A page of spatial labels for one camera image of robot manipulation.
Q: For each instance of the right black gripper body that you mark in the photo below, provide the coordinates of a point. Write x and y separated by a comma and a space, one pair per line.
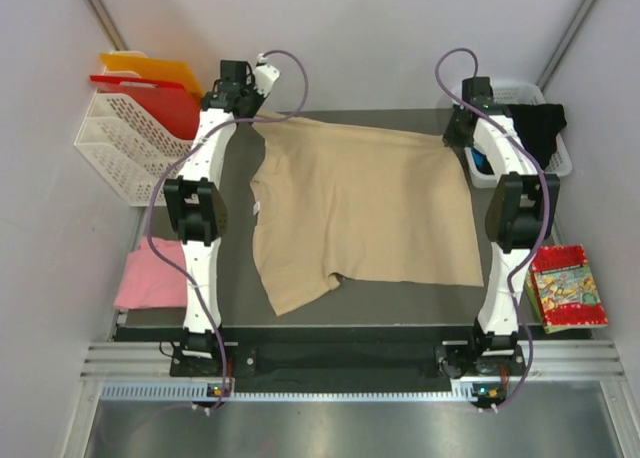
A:
454, 135

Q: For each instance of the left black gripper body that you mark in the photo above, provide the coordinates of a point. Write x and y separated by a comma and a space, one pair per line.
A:
252, 98

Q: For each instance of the beige t shirt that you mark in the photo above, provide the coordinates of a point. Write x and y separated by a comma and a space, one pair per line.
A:
340, 201

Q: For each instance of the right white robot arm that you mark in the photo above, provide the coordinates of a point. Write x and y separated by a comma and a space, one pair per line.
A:
518, 219

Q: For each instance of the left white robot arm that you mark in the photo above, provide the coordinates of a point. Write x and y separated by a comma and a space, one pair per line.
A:
198, 214

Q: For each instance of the white mesh laundry basket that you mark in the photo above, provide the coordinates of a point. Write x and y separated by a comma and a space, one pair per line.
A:
523, 93

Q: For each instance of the red plastic folder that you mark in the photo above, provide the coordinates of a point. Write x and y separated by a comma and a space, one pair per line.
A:
168, 102

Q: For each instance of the black t shirt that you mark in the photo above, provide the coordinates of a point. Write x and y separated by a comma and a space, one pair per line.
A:
537, 127

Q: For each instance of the orange plastic folder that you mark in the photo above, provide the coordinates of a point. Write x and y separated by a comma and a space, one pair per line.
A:
154, 69

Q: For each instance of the white perforated file organizer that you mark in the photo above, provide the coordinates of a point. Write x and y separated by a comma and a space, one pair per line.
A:
127, 146

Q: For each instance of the colourful picture book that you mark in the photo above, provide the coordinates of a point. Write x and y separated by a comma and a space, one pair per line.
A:
562, 290

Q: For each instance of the pink folded t shirt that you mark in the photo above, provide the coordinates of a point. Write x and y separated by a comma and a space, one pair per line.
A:
148, 282

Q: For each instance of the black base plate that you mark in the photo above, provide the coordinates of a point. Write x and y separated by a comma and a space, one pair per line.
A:
339, 364

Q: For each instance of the white slotted cable duct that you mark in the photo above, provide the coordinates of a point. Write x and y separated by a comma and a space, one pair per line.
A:
208, 392

